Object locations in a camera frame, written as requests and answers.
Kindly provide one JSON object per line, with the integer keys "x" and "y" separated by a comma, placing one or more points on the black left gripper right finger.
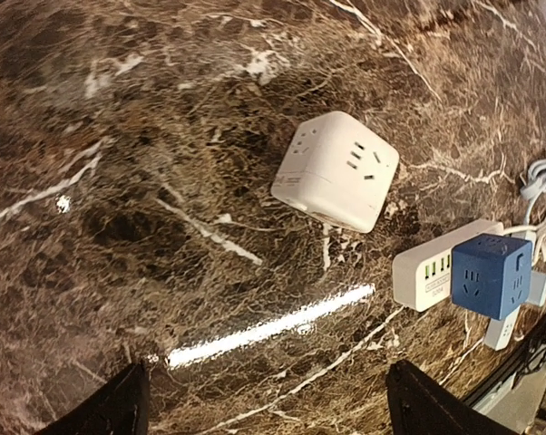
{"x": 420, "y": 405}

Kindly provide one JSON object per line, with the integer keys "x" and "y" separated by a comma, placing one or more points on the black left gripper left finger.
{"x": 120, "y": 406}

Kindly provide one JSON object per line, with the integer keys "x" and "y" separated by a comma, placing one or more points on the white universal power strip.
{"x": 421, "y": 275}

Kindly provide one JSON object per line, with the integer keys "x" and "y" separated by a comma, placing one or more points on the blue cube socket adapter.
{"x": 491, "y": 274}

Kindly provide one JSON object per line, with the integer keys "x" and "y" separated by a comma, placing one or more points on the pink plug adapter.
{"x": 537, "y": 294}

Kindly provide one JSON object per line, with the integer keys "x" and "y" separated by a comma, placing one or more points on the white cube socket adapter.
{"x": 337, "y": 171}

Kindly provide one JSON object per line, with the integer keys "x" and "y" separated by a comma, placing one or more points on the light blue power strip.
{"x": 499, "y": 332}

